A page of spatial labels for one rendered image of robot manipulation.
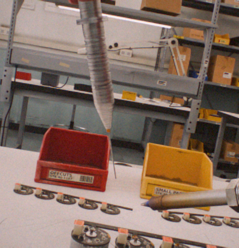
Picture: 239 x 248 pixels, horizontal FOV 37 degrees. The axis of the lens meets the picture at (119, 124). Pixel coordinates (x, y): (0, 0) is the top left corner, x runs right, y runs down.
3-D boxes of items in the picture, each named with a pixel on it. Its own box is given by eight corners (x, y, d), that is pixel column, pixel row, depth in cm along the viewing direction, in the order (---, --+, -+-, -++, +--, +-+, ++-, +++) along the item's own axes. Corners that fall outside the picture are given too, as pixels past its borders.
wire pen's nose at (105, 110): (95, 128, 20) (91, 102, 20) (114, 124, 20) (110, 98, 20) (102, 132, 19) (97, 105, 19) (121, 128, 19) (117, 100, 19)
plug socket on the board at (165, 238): (174, 254, 22) (176, 243, 22) (160, 251, 22) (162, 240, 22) (173, 247, 23) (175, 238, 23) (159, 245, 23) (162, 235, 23)
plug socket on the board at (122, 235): (129, 245, 22) (131, 235, 22) (115, 242, 22) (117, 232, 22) (129, 239, 23) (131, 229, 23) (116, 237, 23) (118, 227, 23)
